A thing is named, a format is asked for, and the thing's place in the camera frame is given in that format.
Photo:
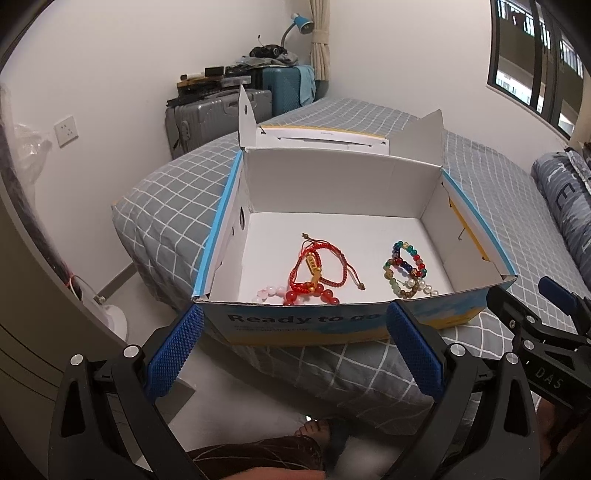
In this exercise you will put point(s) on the folded blue grey duvet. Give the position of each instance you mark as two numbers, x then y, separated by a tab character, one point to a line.
563	178

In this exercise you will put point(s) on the beige left curtain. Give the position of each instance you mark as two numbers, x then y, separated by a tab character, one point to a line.
320	55

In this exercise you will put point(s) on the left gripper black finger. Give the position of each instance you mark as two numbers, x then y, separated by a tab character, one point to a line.
520	319

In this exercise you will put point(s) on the dark framed window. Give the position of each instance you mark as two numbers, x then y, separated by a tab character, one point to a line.
534	62

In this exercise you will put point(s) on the person's right hand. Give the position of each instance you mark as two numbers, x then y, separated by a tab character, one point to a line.
552	437

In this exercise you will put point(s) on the white wall socket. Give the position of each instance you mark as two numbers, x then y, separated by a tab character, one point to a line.
66	131

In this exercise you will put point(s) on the teal suitcase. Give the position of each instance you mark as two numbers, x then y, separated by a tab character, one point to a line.
291	87

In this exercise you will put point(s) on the person's foot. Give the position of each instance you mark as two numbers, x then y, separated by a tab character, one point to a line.
331	435

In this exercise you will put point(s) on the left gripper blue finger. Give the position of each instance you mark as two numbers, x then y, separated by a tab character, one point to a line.
560	297

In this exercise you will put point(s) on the white floor fan base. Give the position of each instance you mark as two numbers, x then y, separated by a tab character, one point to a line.
109	315

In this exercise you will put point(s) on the blue desk lamp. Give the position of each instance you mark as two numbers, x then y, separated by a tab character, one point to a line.
304	25

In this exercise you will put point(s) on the blue yellow cardboard shoe box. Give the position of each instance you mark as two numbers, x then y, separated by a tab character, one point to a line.
299	246

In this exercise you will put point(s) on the grey suitcase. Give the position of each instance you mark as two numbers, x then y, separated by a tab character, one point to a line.
191	125

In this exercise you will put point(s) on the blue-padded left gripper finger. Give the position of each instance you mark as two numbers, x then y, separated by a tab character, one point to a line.
105	423

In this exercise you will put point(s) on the clutter pile on suitcases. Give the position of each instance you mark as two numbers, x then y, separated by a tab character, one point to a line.
247	70

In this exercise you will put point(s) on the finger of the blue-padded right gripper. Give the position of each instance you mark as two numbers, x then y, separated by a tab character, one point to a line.
482	424

